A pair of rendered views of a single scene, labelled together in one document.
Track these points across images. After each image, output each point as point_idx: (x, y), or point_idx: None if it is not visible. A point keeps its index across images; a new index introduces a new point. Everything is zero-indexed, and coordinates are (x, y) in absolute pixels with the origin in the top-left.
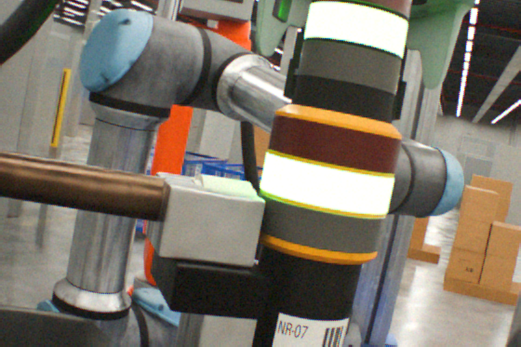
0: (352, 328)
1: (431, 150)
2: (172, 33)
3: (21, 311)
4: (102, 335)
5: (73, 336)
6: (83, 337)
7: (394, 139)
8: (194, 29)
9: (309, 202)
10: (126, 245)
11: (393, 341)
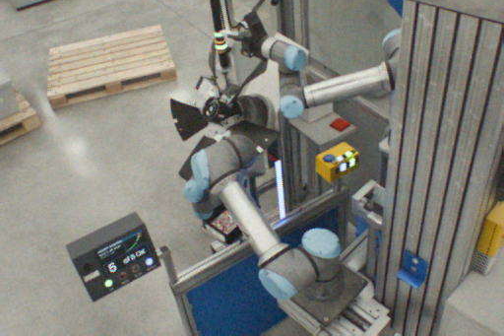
0: (381, 220)
1: (285, 93)
2: (390, 43)
3: (267, 62)
4: (265, 71)
5: (264, 68)
6: (264, 69)
7: (215, 41)
8: (399, 45)
9: None
10: (392, 116)
11: (402, 277)
